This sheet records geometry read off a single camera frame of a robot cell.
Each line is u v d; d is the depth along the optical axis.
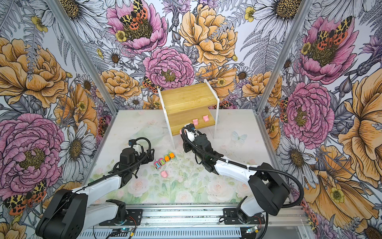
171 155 0.94
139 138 0.76
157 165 0.89
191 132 0.69
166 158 0.92
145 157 0.68
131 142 0.79
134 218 0.73
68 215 0.41
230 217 0.74
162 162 0.91
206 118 0.94
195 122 0.92
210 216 0.76
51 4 0.70
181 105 0.80
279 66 0.95
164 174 0.86
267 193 0.44
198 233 1.12
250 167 0.48
